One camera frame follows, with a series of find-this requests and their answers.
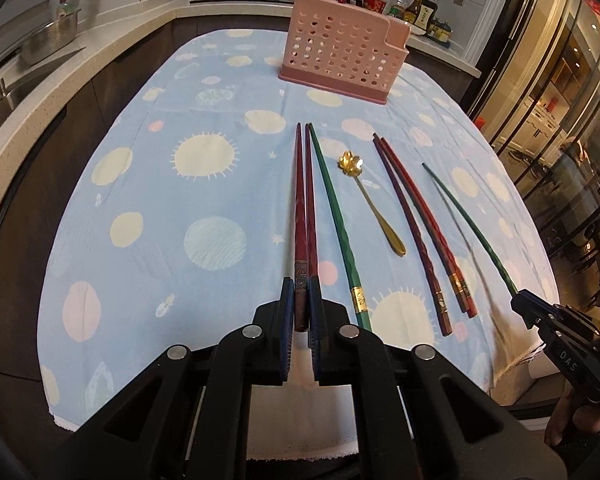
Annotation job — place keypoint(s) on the pink perforated utensil holder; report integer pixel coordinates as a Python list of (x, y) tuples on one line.
[(399, 40)]

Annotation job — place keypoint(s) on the clear oil bottle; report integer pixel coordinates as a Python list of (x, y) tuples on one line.
[(402, 2)]

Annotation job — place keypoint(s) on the person's right hand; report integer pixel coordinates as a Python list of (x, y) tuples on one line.
[(560, 420)]

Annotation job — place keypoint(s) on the dark soy sauce bottle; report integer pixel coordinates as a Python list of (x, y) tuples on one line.
[(428, 17)]

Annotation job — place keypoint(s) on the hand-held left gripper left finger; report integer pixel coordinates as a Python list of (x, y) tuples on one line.
[(286, 340)]

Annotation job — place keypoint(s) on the dark red chopstick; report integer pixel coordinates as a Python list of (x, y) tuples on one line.
[(299, 210), (310, 210)]

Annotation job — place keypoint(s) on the green dish soap bottle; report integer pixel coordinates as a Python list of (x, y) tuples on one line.
[(67, 7)]

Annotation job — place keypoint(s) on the stainless steel pot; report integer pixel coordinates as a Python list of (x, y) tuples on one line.
[(50, 40)]

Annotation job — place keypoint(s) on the blue planet print tablecloth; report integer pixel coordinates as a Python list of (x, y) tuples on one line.
[(205, 110)]

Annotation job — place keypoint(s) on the green chopstick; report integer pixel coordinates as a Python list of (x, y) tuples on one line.
[(502, 271), (360, 296)]

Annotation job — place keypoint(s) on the yellow cap sauce bottle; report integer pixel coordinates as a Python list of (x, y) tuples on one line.
[(416, 10)]

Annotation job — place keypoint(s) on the maroon chopstick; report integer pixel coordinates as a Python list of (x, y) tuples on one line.
[(444, 322)]

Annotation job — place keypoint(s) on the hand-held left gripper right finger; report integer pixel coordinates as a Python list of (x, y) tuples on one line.
[(316, 350)]

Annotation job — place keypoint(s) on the gold flower spoon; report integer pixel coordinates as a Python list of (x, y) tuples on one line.
[(350, 165)]

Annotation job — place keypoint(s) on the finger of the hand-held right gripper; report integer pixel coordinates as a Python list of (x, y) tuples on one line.
[(530, 312)]

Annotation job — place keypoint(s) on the glass sliding door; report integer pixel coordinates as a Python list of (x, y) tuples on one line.
[(555, 110)]

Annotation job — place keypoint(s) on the steel kitchen sink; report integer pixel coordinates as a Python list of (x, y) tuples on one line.
[(25, 80)]

